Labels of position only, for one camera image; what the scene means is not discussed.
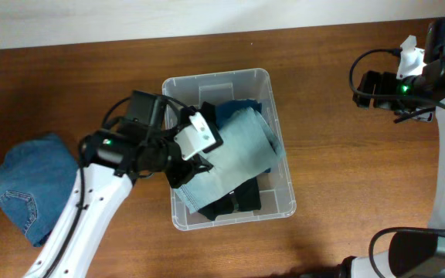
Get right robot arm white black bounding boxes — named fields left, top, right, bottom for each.
left=306, top=17, right=445, bottom=277

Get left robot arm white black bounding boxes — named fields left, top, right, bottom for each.
left=26, top=90, right=223, bottom=277

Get dark blue folded jeans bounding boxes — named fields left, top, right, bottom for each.
left=0, top=134, right=78, bottom=247

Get black garment with tape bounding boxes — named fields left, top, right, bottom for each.
left=189, top=102, right=219, bottom=127

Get teal blue garment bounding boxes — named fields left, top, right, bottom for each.
left=216, top=99, right=262, bottom=128

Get clear plastic storage bin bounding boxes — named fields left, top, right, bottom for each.
left=161, top=68, right=297, bottom=231

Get light blue jeans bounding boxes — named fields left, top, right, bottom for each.
left=175, top=107, right=285, bottom=214

